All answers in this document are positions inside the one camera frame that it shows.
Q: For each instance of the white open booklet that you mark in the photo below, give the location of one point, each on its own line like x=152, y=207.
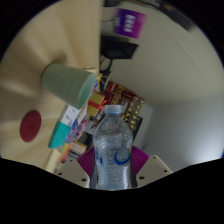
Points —
x=69, y=115

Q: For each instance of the teal book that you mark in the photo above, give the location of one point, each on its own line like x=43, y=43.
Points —
x=59, y=135

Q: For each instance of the pale green cup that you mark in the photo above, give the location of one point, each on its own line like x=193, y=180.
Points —
x=66, y=83

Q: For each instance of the flat round red coaster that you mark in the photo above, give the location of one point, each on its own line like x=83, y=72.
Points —
x=30, y=126

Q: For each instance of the blue printed book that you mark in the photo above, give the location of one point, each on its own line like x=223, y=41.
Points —
x=76, y=131

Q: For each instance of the purple sign board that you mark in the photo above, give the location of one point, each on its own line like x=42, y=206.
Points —
x=130, y=23

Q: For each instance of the clear plastic water bottle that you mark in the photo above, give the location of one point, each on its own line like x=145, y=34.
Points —
x=112, y=153

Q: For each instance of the black office chair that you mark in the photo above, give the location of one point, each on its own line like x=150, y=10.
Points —
x=116, y=50

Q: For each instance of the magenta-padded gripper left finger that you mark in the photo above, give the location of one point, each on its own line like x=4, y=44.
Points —
x=71, y=170

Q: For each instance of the yellow gift box red ribbon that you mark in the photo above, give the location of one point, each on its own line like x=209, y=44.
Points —
x=96, y=104

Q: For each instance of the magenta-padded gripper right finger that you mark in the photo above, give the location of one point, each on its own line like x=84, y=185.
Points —
x=153, y=168

